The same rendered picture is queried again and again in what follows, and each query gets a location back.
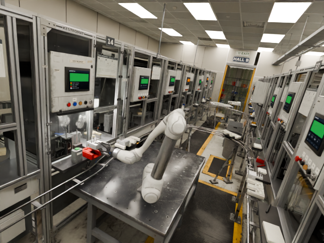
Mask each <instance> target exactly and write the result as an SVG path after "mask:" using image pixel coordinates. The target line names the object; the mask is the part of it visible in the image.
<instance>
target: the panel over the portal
mask: <svg viewBox="0 0 324 243"><path fill-rule="evenodd" d="M236 51H245V52H250V54H249V56H241V55H236ZM256 55H257V50H249V49H238V48H230V50H229V56H228V59H227V63H236V64H244V65H254V62H255V59H256ZM233 56H239V57H249V58H250V60H249V63H241V62H233V61H232V60H233Z"/></svg>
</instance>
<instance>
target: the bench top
mask: <svg viewBox="0 0 324 243"><path fill-rule="evenodd" d="M161 146H162V143H159V142H156V141H153V142H152V143H151V145H150V146H149V147H148V148H147V150H146V151H145V152H144V153H143V154H142V157H141V159H140V160H139V161H138V162H135V163H134V164H126V163H123V162H119V161H117V160H114V158H113V159H112V160H111V161H110V162H109V163H108V164H107V165H108V166H107V167H106V166H105V167H104V168H103V169H102V170H101V171H100V172H98V173H97V174H96V175H94V176H93V177H91V178H89V179H88V180H86V181H84V182H83V183H84V184H82V185H78V186H76V187H75V188H73V189H74V190H76V191H78V192H80V193H82V194H83V195H85V196H87V197H89V198H91V199H93V200H95V201H96V202H98V203H100V204H102V205H104V206H106V207H108V208H109V209H111V210H113V211H115V212H117V213H119V214H121V215H122V216H124V217H126V218H128V219H130V220H132V221H134V222H135V223H137V224H139V225H141V226H143V227H145V228H147V229H148V230H150V231H152V232H154V233H156V234H158V235H160V236H162V237H165V236H166V234H167V232H168V230H169V228H170V226H171V224H172V222H173V220H174V218H175V216H176V214H177V212H178V211H179V209H180V207H181V205H182V203H183V201H184V199H185V197H186V195H187V194H188V192H189V190H190V188H191V186H192V184H193V182H194V180H195V178H196V177H197V175H198V173H199V171H200V169H201V167H202V165H203V163H204V161H205V159H206V157H203V156H200V155H197V154H194V153H191V152H188V151H184V150H181V149H178V148H174V150H173V152H172V155H171V157H170V160H169V162H168V165H167V167H166V169H165V172H164V174H163V180H164V182H163V186H162V190H161V195H160V197H159V199H158V200H157V201H156V202H155V203H148V202H146V201H145V200H144V199H143V197H142V193H141V192H138V191H137V189H138V188H140V187H141V186H142V177H143V171H144V168H145V167H146V166H147V165H148V164H149V163H155V161H156V159H157V156H158V154H159V151H160V148H161ZM102 167H103V166H102V165H98V164H96V165H95V166H93V167H92V168H91V169H90V170H88V171H87V172H85V173H83V174H81V175H79V176H78V177H76V178H75V179H77V180H79V181H81V182H82V181H83V180H85V179H86V178H88V177H90V176H91V175H93V174H95V173H96V172H97V171H99V170H100V169H101V168H102ZM167 216H168V218H167ZM149 219H151V221H149Z"/></svg>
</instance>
